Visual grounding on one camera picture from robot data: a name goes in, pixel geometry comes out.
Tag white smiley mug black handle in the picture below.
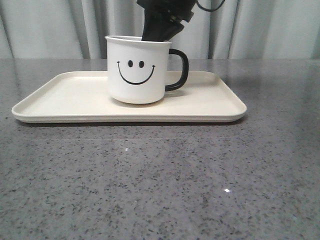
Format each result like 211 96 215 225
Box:
105 35 189 104

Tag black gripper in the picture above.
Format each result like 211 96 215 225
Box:
136 0 196 41

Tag black cable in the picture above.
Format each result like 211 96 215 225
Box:
196 0 226 12

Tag cream rectangular plastic tray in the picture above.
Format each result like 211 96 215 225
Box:
11 71 247 124

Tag pale grey pleated curtain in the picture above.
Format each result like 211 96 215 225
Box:
0 0 320 59

